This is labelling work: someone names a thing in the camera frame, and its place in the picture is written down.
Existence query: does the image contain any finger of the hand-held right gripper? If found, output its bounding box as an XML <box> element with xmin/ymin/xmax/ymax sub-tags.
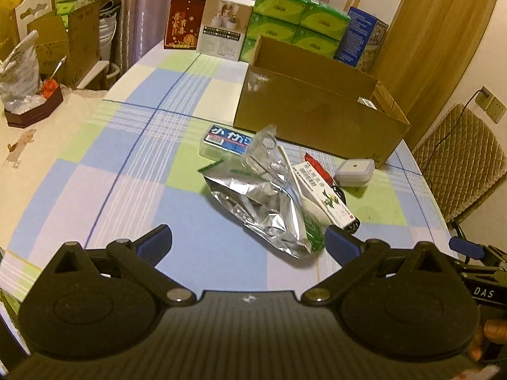
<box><xmin>449</xmin><ymin>237</ymin><xmax>507</xmax><ymax>272</ymax></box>

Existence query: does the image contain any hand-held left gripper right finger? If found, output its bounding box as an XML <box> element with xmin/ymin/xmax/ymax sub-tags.
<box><xmin>302</xmin><ymin>225</ymin><xmax>446</xmax><ymax>307</ymax></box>

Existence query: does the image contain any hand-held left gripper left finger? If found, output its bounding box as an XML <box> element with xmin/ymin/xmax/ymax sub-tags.
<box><xmin>51</xmin><ymin>224</ymin><xmax>196</xmax><ymax>308</ymax></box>

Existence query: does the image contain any red candy packet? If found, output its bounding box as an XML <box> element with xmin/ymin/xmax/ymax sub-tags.
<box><xmin>304</xmin><ymin>153</ymin><xmax>332</xmax><ymax>185</ymax></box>

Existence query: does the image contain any large cardboard box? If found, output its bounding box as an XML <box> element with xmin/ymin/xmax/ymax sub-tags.
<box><xmin>234</xmin><ymin>35</ymin><xmax>412</xmax><ymax>169</ymax></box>

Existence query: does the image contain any checked tablecloth desktop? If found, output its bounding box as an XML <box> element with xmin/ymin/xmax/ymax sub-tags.
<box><xmin>0</xmin><ymin>41</ymin><xmax>452</xmax><ymax>309</ymax></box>

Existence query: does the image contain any person's right hand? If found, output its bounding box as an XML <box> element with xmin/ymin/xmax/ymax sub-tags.
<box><xmin>469</xmin><ymin>319</ymin><xmax>507</xmax><ymax>363</ymax></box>

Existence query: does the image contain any green and white medicine box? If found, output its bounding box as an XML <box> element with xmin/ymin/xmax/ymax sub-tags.
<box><xmin>292</xmin><ymin>161</ymin><xmax>357</xmax><ymax>226</ymax></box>

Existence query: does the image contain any white square container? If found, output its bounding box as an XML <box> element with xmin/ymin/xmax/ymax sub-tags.
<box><xmin>335</xmin><ymin>158</ymin><xmax>375</xmax><ymax>187</ymax></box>

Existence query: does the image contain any quilted beige chair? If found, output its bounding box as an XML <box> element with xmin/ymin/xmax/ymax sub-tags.
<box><xmin>412</xmin><ymin>103</ymin><xmax>502</xmax><ymax>226</ymax></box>

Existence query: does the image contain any silver foil bag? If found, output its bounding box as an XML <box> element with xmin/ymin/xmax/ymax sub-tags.
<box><xmin>197</xmin><ymin>158</ymin><xmax>329</xmax><ymax>260</ymax></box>

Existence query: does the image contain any blue and white box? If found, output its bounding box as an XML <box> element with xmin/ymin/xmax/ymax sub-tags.
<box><xmin>199</xmin><ymin>124</ymin><xmax>254</xmax><ymax>158</ymax></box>

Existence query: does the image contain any cream printed tablecloth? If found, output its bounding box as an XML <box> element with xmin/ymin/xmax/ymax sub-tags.
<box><xmin>0</xmin><ymin>87</ymin><xmax>131</xmax><ymax>246</ymax></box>

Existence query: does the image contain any dark red tray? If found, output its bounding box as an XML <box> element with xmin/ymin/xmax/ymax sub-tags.
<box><xmin>5</xmin><ymin>83</ymin><xmax>64</xmax><ymax>128</ymax></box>

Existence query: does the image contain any metal spoon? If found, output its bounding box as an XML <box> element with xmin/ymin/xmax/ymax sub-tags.
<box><xmin>49</xmin><ymin>56</ymin><xmax>68</xmax><ymax>82</ymax></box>

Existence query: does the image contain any green tissue pack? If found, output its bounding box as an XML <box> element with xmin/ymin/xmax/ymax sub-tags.
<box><xmin>291</xmin><ymin>27</ymin><xmax>342</xmax><ymax>60</ymax></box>
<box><xmin>253</xmin><ymin>0</ymin><xmax>309</xmax><ymax>24</ymax></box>
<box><xmin>246</xmin><ymin>12</ymin><xmax>299</xmax><ymax>44</ymax></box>
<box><xmin>300</xmin><ymin>1</ymin><xmax>352</xmax><ymax>42</ymax></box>
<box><xmin>239</xmin><ymin>37</ymin><xmax>260</xmax><ymax>65</ymax></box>

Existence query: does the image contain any blue printed box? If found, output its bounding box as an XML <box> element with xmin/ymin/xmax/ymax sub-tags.
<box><xmin>335</xmin><ymin>7</ymin><xmax>389</xmax><ymax>75</ymax></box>

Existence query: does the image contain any brown wooden door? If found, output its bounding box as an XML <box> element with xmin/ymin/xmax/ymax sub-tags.
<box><xmin>372</xmin><ymin>0</ymin><xmax>502</xmax><ymax>151</ymax></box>

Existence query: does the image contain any tall cardboard box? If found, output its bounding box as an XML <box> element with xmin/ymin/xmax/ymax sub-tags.
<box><xmin>63</xmin><ymin>0</ymin><xmax>101</xmax><ymax>88</ymax></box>

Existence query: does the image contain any white plastic bag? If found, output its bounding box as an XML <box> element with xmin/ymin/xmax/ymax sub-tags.
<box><xmin>0</xmin><ymin>29</ymin><xmax>40</xmax><ymax>111</ymax></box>

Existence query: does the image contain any red gift box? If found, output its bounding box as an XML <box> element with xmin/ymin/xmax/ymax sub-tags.
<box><xmin>164</xmin><ymin>0</ymin><xmax>207</xmax><ymax>51</ymax></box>

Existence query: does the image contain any white picture box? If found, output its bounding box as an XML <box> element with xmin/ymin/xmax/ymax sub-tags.
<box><xmin>196</xmin><ymin>0</ymin><xmax>254</xmax><ymax>62</ymax></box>

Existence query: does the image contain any small cardboard box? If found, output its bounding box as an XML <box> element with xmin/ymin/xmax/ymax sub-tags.
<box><xmin>28</xmin><ymin>14</ymin><xmax>71</xmax><ymax>84</ymax></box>

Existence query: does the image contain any wall socket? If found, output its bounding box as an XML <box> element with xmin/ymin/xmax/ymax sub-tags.
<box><xmin>489</xmin><ymin>97</ymin><xmax>507</xmax><ymax>124</ymax></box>
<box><xmin>475</xmin><ymin>86</ymin><xmax>494</xmax><ymax>110</ymax></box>

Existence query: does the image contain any black power cable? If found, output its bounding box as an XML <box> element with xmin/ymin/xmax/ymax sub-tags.
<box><xmin>426</xmin><ymin>89</ymin><xmax>490</xmax><ymax>159</ymax></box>

